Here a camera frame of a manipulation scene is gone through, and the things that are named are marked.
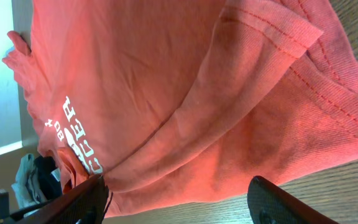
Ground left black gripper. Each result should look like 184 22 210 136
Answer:
0 190 50 224

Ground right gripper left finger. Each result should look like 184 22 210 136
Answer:
0 174 110 224

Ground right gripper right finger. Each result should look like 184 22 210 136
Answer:
247 175 338 224

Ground orange soccer t-shirt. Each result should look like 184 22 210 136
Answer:
3 0 358 217

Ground folded grey shirt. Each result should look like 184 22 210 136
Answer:
11 154 47 209

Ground folded navy garment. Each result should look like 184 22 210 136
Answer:
34 156 62 200

